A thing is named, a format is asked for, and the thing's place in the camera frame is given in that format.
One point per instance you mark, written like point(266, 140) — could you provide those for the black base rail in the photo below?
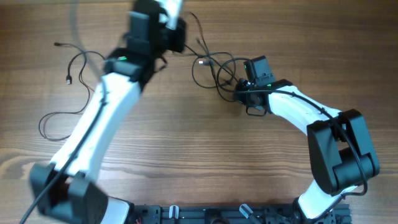
point(268, 214)

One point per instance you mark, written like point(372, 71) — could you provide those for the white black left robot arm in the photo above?
point(66, 188)

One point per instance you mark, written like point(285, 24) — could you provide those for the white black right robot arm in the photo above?
point(342, 155)

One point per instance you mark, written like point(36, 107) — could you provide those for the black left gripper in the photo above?
point(176, 43)

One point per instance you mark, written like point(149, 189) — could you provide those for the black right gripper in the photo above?
point(240, 98)

